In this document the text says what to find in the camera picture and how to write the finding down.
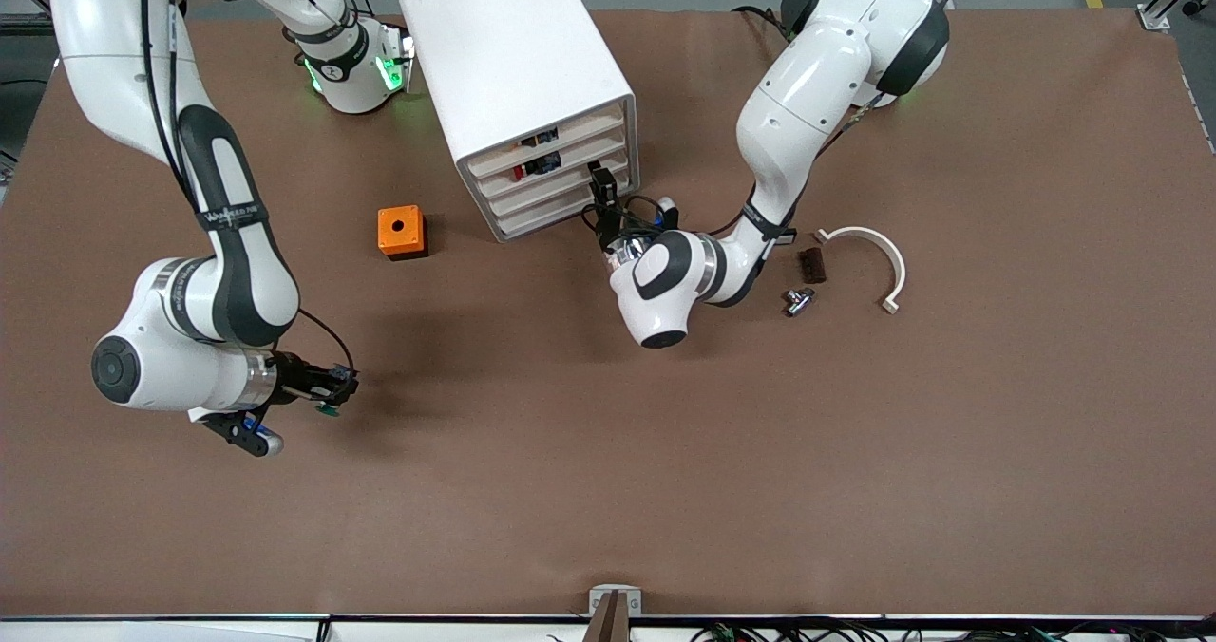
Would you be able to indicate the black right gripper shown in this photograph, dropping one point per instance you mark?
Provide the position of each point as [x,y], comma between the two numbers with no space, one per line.
[296,379]

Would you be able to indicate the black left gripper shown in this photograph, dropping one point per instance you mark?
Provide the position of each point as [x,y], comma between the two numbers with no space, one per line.
[609,229]

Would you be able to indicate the white drawer holding green button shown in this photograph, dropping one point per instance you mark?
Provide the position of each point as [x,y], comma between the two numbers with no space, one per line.
[560,188]

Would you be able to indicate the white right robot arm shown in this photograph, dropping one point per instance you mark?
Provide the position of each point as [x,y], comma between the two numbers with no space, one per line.
[104,34]

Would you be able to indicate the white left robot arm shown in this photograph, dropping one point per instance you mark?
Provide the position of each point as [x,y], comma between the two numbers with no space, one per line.
[817,91]

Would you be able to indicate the white drawer with red button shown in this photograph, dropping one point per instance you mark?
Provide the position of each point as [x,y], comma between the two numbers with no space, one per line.
[584,156]

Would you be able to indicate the empty white drawer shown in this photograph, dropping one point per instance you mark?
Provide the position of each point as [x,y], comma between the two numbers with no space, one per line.
[551,213]

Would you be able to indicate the white drawer cabinet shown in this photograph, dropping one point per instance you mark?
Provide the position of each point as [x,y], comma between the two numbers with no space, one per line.
[513,53]

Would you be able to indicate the brown terminal block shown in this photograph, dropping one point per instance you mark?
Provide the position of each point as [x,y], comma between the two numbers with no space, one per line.
[813,266]

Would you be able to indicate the metal tee fitting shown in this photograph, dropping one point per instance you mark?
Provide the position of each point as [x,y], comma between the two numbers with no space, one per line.
[798,302]

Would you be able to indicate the white curved pipe clamp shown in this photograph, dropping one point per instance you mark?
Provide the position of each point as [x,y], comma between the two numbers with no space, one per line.
[893,257]

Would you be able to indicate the white board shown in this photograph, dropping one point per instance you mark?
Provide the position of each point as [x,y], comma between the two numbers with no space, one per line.
[142,632]

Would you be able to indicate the white drawer with black switch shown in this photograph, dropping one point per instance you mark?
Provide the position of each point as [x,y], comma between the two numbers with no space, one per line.
[579,137]

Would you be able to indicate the black blue switch part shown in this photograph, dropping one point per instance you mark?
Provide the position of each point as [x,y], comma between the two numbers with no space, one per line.
[539,137]

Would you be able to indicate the red push button switch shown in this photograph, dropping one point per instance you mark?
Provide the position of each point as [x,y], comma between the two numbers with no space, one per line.
[521,171]

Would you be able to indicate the orange button enclosure box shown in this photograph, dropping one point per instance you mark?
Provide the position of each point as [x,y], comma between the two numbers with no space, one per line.
[399,229]

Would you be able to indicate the grey metal bracket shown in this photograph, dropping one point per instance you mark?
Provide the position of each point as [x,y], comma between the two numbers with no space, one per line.
[598,602]

